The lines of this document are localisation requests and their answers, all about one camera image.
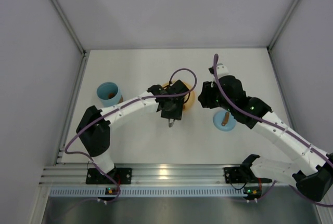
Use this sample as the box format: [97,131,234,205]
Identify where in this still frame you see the slotted cable duct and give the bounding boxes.
[49,186,248,197]

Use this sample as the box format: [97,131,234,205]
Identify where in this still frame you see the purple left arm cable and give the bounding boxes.
[64,67,197,204]

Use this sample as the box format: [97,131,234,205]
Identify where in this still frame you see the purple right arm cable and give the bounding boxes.
[212,54,333,208]

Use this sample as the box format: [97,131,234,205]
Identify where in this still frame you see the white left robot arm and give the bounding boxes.
[76,80,189,177]

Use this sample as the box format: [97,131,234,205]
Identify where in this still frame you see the aluminium mounting rail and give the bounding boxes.
[39,163,297,186]

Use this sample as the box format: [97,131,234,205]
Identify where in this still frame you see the dark round food piece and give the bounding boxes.
[108,93,115,99]

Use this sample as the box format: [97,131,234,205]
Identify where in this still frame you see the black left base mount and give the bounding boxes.
[85,167,132,185]

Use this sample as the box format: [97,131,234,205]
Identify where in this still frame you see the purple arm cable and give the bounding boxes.
[212,54,333,208]
[64,67,197,204]

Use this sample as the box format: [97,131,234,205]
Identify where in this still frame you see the brown lid handle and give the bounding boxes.
[221,112,229,126]

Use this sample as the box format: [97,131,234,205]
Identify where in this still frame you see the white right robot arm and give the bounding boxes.
[198,75,332,202]

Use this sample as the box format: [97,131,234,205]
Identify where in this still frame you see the light blue lid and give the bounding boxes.
[213,110,237,132]

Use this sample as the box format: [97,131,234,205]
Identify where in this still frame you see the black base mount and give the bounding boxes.
[223,166,249,184]
[85,167,132,185]

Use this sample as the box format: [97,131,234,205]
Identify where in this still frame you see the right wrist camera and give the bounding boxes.
[209,63,229,78]

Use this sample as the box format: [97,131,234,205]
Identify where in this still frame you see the metal serving tongs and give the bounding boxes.
[168,119,175,128]

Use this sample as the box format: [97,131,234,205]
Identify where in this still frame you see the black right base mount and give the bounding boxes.
[223,166,249,184]

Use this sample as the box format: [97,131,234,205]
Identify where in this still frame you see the light blue cylindrical container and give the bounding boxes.
[96,82,123,107]

